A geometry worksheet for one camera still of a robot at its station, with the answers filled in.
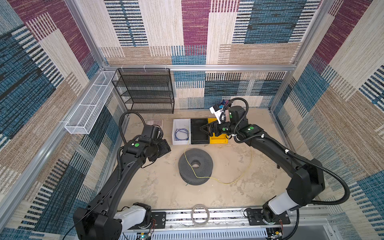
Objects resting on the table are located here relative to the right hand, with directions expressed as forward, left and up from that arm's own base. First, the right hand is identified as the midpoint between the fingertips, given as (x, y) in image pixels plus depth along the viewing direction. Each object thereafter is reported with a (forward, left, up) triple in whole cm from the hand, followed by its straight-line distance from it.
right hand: (205, 128), depth 78 cm
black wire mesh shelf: (+43, +39, -8) cm, 59 cm away
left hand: (-7, +20, -5) cm, 21 cm away
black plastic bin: (+10, +3, -21) cm, 24 cm away
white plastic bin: (+20, +12, -19) cm, 30 cm away
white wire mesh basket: (0, +58, +9) cm, 58 cm away
